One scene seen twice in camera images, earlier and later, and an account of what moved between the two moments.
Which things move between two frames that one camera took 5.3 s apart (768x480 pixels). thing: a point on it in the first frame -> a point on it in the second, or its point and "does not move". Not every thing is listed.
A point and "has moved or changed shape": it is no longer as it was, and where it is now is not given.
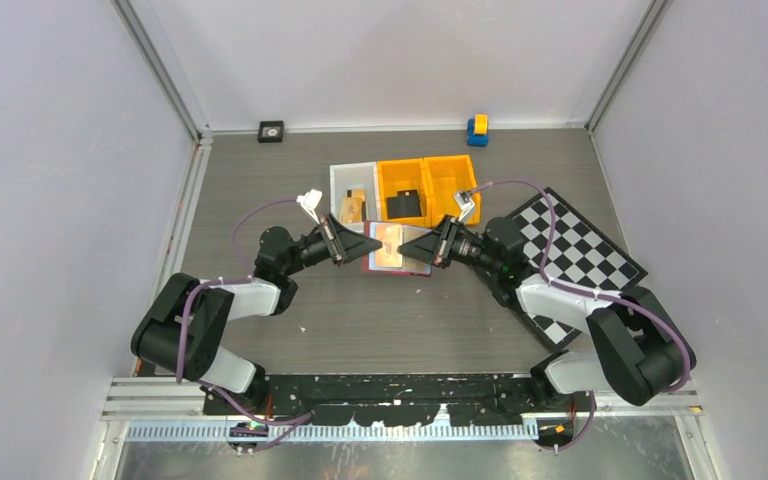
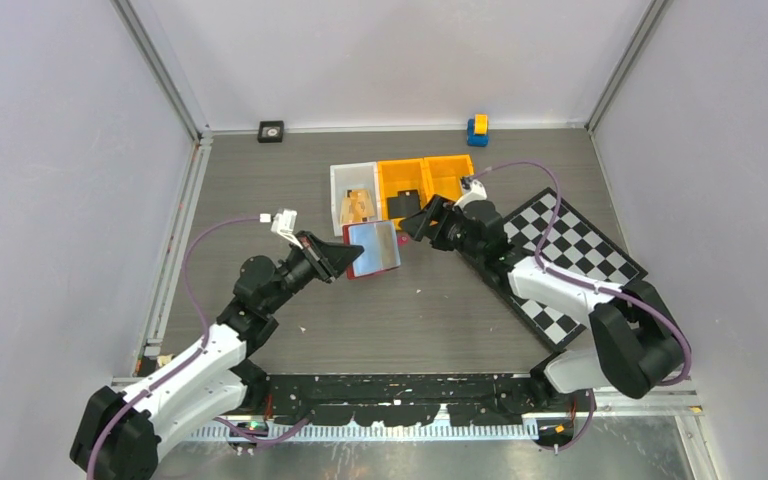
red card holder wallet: (393, 234) has moved or changed shape
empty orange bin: (446, 176) does not move
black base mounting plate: (397, 399) does not move
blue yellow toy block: (478, 130) does not move
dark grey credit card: (406, 204) does not move
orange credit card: (391, 236) -> (357, 206)
